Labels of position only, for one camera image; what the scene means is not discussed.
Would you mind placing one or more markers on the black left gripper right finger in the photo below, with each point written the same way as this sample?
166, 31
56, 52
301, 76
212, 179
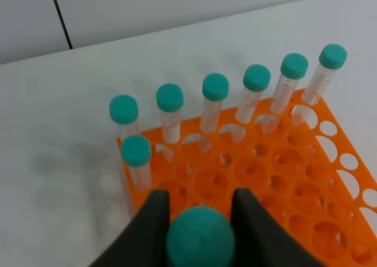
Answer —
260, 240

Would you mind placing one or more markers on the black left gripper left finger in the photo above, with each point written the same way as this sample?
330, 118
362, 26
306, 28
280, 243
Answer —
143, 241

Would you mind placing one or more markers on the teal-capped test tube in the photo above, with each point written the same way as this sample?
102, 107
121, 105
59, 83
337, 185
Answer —
200, 236
136, 153

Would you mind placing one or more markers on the orange test tube rack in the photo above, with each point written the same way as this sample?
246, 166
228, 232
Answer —
309, 178

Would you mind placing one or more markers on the row tube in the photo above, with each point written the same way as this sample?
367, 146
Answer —
215, 89
331, 59
292, 69
170, 100
124, 113
256, 79

